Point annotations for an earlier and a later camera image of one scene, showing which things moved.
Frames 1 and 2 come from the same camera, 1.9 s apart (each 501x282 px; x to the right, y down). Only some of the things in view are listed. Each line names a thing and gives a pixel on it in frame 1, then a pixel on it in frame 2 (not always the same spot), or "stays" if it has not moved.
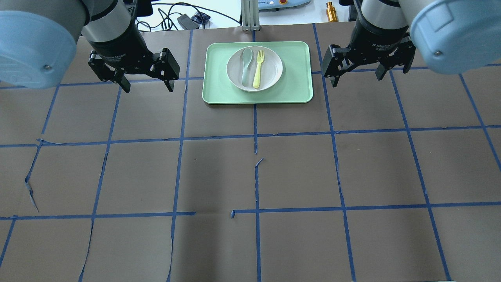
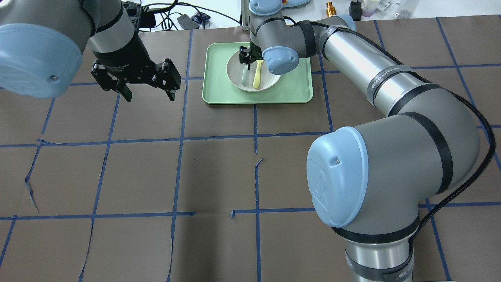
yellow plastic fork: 260,58 stays
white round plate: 271,70 stays
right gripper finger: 334,63 → 244,57
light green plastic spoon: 247,54 stays
